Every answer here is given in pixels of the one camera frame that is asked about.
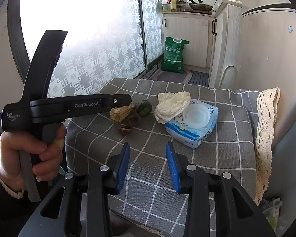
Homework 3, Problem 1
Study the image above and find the white kitchen cabinet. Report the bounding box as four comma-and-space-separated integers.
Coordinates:
162, 0, 242, 89

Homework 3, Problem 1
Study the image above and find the person's left hand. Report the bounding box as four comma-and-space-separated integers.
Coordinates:
0, 124, 67, 202

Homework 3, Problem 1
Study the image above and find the brown peel scrap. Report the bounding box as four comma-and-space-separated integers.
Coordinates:
119, 112, 141, 135

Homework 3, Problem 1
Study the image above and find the blue wet wipes pack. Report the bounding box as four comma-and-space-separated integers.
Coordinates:
165, 99, 219, 149

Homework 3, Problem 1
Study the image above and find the grey checked tablecloth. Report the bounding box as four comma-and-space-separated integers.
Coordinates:
65, 79, 259, 236

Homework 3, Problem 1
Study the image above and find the crumpled cream tissue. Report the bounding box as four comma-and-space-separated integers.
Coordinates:
154, 91, 191, 124

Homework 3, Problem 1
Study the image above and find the dark green avocado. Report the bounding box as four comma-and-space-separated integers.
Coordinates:
135, 100, 152, 117

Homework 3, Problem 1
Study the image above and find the oval grey floor mat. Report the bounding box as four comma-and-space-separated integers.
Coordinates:
151, 70, 192, 84

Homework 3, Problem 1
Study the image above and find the striped dark floor rug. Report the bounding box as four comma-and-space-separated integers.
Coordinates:
188, 71, 209, 87

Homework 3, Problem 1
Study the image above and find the green bag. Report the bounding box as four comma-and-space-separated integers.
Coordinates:
161, 36, 190, 73

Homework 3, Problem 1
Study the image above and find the cream lace cloth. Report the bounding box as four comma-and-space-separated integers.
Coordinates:
255, 87, 281, 205

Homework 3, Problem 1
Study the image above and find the silver refrigerator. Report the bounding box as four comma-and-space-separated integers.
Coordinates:
234, 3, 296, 144

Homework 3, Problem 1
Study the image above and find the cooking oil bottle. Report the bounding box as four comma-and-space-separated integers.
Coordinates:
161, 0, 171, 12

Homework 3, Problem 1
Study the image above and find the dark wok pan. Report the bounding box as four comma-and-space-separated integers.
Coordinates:
187, 0, 213, 12

